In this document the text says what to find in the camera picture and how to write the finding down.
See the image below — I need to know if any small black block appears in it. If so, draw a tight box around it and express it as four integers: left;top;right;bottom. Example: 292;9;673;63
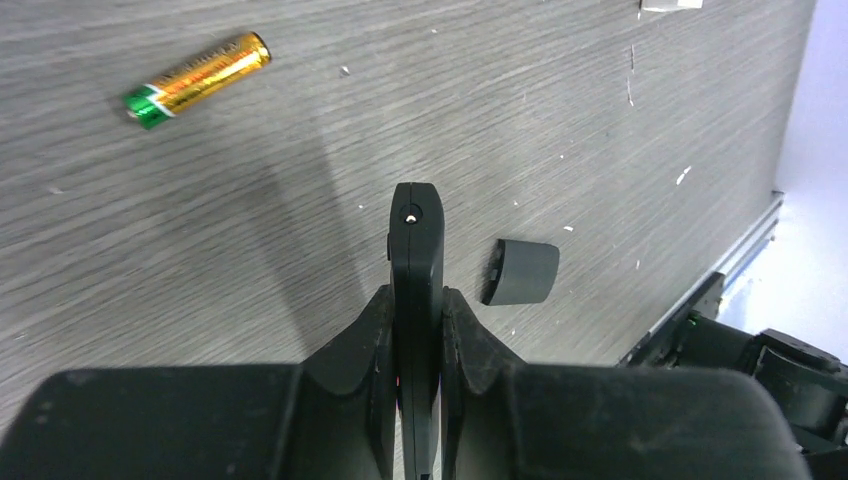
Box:
388;183;445;479

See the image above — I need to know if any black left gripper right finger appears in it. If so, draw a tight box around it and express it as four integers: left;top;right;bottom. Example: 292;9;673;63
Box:
442;289;810;479

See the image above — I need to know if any black remote battery cover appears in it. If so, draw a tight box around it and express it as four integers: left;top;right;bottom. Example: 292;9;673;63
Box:
481;239;560;306

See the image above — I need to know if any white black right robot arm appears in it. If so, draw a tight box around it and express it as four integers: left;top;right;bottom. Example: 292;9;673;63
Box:
631;312;847;479

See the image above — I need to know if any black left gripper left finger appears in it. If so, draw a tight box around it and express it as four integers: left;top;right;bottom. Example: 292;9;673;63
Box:
1;286;396;479

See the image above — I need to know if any aluminium frame rail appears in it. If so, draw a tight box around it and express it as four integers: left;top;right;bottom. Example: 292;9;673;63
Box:
617;191;785;367

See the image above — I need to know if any orange battery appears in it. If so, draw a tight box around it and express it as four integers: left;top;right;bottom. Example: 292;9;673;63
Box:
123;32;272;130

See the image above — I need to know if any white remote control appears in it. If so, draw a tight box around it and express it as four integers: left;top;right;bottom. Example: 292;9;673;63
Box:
640;0;703;13

